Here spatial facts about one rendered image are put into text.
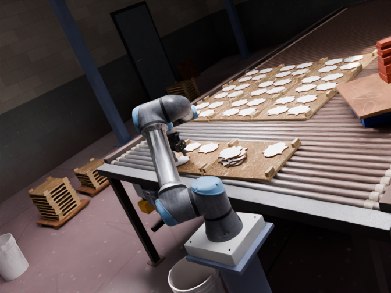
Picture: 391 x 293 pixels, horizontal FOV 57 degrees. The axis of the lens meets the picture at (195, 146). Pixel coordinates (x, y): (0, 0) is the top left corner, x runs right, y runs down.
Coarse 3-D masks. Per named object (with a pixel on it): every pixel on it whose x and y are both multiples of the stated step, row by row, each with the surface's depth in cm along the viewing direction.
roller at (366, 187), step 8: (144, 160) 250; (280, 176) 164; (288, 176) 161; (296, 176) 158; (304, 176) 156; (320, 184) 149; (328, 184) 146; (336, 184) 143; (344, 184) 141; (352, 184) 139; (360, 184) 137; (368, 184) 135; (384, 184) 132; (384, 192) 130
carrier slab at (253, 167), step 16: (240, 144) 207; (256, 144) 199; (272, 144) 192; (288, 144) 185; (256, 160) 182; (272, 160) 175; (224, 176) 180; (240, 176) 173; (256, 176) 168; (272, 176) 164
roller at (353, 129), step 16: (176, 128) 286; (192, 128) 271; (208, 128) 258; (224, 128) 246; (240, 128) 234; (256, 128) 224; (272, 128) 215; (288, 128) 207; (304, 128) 199; (320, 128) 192; (336, 128) 185; (352, 128) 179; (368, 128) 173; (384, 128) 167
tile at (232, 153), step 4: (228, 148) 195; (232, 148) 193; (236, 148) 191; (240, 148) 189; (220, 152) 194; (224, 152) 192; (228, 152) 190; (232, 152) 188; (236, 152) 187; (240, 152) 185; (220, 156) 189; (224, 156) 188; (228, 156) 186; (232, 156) 184; (236, 156) 184
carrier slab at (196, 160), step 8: (224, 144) 216; (176, 152) 232; (192, 152) 223; (216, 152) 209; (192, 160) 211; (200, 160) 207; (208, 160) 203; (216, 160) 200; (184, 168) 206; (192, 168) 202
